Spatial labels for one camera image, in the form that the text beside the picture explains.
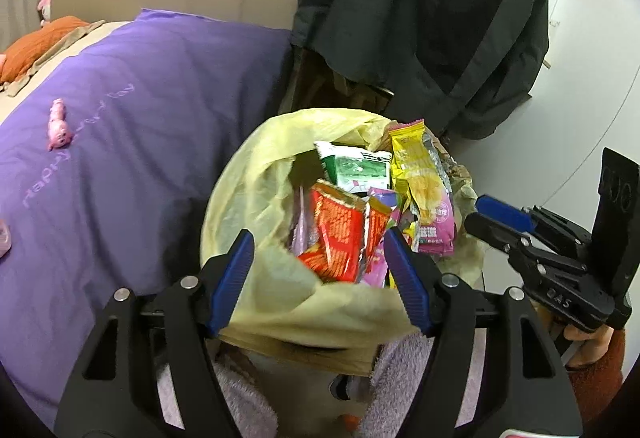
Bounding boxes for person's left leg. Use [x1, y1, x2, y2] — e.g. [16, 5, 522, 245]
[157, 348, 278, 438]

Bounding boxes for purple blanket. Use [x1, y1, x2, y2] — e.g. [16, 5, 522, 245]
[0, 8, 296, 429]

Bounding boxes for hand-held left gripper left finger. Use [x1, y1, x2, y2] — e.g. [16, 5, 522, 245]
[54, 228, 256, 438]

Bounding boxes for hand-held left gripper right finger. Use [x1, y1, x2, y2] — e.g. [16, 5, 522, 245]
[383, 227, 583, 438]

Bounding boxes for brown chair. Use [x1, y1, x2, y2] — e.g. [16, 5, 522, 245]
[290, 46, 396, 119]

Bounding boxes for dark green jacket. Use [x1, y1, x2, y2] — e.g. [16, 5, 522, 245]
[291, 0, 551, 141]

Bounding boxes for yellow pink chip packet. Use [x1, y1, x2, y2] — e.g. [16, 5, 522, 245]
[389, 118, 457, 255]

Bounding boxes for beige crumpled cloth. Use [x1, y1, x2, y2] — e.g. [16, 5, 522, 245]
[5, 20, 106, 96]

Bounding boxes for green white packet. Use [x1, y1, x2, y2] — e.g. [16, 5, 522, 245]
[314, 141, 393, 194]

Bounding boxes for person's right leg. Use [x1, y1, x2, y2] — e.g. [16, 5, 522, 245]
[355, 330, 488, 438]

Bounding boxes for pink caterpillar toy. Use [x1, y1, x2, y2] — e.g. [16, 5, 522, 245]
[47, 98, 76, 151]

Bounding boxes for beige bed sheet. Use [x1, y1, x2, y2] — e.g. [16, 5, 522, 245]
[0, 21, 133, 124]

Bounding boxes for red gold snack wrapper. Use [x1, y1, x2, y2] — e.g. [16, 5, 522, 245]
[296, 179, 393, 284]

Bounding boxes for yellow plastic bag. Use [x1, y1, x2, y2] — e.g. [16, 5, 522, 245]
[200, 107, 486, 364]

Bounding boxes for person's right hand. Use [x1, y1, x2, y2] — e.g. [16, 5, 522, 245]
[562, 325, 613, 369]

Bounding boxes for person's leg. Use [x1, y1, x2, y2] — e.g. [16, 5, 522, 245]
[157, 348, 278, 438]
[355, 330, 488, 438]

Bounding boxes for person's right forearm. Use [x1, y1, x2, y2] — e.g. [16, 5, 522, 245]
[570, 328, 628, 424]

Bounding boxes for orange pillow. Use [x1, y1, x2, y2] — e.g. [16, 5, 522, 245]
[0, 16, 91, 84]

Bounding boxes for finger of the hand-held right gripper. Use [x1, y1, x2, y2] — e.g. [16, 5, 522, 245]
[464, 211, 557, 275]
[475, 194, 594, 260]

